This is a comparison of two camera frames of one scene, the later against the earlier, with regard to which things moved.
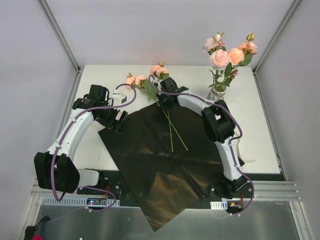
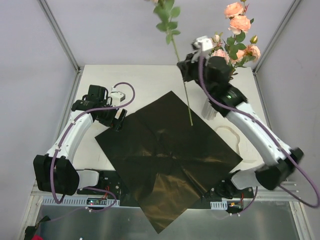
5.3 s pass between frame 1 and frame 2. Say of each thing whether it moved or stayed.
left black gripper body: stayed
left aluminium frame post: stayed
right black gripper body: moved
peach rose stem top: moved
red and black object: stayed
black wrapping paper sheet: stayed
